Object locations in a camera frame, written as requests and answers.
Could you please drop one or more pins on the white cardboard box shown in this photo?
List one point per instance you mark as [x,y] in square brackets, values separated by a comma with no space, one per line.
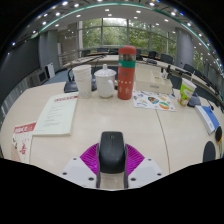
[151,83]

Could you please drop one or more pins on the black computer mouse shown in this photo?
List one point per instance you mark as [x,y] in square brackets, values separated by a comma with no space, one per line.
[112,151]

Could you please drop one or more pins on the black conference microphone console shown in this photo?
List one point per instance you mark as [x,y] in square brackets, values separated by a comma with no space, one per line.
[194,101]

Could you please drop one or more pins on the black mouse pad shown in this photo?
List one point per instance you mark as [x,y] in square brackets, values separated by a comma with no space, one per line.
[209,152]

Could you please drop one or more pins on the white booklet with red header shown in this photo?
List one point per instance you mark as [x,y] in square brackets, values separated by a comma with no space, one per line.
[56,115]

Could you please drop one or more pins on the black gooseneck microphone base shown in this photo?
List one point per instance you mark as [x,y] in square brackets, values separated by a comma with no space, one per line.
[70,86]

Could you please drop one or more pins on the white lidded mug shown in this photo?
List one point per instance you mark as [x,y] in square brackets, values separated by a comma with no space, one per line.
[105,83]

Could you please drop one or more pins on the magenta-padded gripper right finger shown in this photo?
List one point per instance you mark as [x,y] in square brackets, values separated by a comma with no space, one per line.
[134,159]

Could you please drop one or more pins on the colourful sticker sheet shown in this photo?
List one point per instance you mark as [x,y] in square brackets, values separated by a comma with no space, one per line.
[153,100]

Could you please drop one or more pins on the blue and white book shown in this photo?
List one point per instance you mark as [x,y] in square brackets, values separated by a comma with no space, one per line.
[208,119]

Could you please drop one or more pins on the red and white brochure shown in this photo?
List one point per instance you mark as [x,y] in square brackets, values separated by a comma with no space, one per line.
[22,143]

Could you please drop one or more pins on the grey boxy monitor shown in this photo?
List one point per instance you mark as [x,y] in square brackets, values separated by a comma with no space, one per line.
[38,78]

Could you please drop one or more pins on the red thermos bottle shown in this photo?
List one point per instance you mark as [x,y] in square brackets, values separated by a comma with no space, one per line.
[126,76]

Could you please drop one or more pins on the dark office chairs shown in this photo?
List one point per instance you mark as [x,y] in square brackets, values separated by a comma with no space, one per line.
[166,59]

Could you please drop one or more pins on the ceiling lights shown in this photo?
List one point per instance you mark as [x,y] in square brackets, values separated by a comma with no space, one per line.
[64,3]

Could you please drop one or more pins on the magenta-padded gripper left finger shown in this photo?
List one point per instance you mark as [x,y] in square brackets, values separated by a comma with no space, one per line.
[90,159]

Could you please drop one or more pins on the green-printed paper cup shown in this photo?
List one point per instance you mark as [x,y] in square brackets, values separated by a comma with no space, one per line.
[185,93]

